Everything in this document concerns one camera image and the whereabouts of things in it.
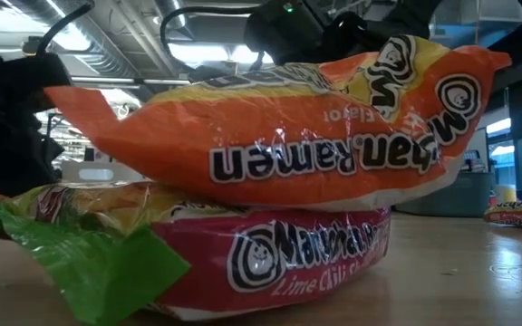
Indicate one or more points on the green lime chili ramen pack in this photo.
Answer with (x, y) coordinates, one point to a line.
(265, 262)
(519, 215)

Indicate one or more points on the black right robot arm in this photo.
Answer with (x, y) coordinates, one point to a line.
(283, 27)

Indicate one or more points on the hanging yellow black reel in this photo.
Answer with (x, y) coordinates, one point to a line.
(32, 45)

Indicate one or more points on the teal plastic bin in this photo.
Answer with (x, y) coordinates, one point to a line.
(460, 197)

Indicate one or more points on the grey device on stand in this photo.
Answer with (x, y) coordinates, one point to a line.
(471, 156)

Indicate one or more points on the white board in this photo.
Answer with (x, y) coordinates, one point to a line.
(476, 140)

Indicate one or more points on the yellow container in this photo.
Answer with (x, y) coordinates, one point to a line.
(506, 194)

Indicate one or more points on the long corrugated ventilation duct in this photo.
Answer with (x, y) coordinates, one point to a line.
(107, 59)

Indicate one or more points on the round silver ventilation duct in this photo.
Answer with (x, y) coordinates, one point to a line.
(170, 11)

